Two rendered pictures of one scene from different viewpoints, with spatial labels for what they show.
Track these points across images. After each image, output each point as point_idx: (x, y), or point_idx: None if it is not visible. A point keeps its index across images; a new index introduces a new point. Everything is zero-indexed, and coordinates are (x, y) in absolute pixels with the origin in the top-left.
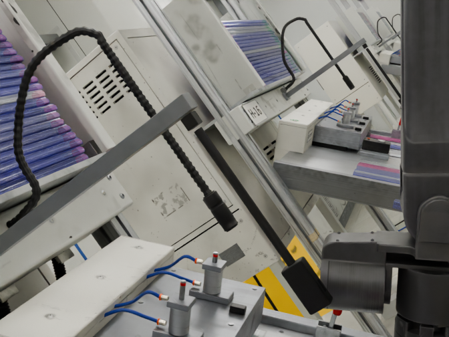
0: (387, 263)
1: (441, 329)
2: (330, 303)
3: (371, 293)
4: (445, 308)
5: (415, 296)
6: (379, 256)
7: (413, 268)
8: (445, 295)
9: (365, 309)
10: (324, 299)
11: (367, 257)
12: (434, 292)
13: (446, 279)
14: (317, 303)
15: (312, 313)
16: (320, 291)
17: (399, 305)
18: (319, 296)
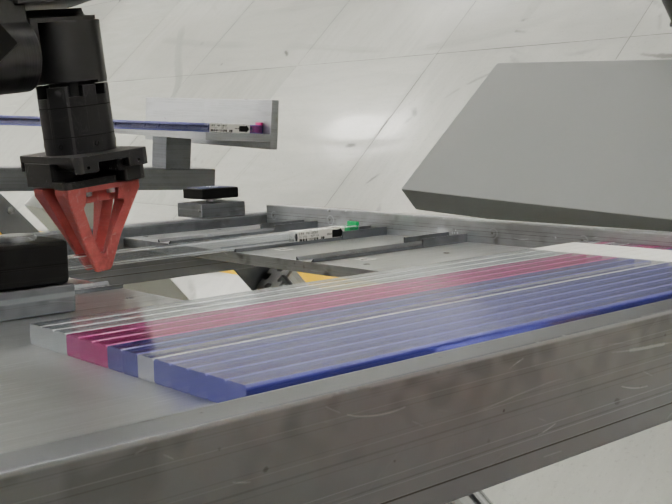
0: (30, 18)
1: (97, 89)
2: (16, 42)
3: (28, 53)
4: (99, 59)
5: (69, 50)
6: (19, 13)
7: (57, 20)
8: (96, 43)
9: (22, 80)
10: (10, 38)
11: (7, 15)
12: (87, 40)
13: (93, 24)
14: (3, 44)
15: (0, 60)
16: (3, 28)
17: (50, 72)
18: (4, 35)
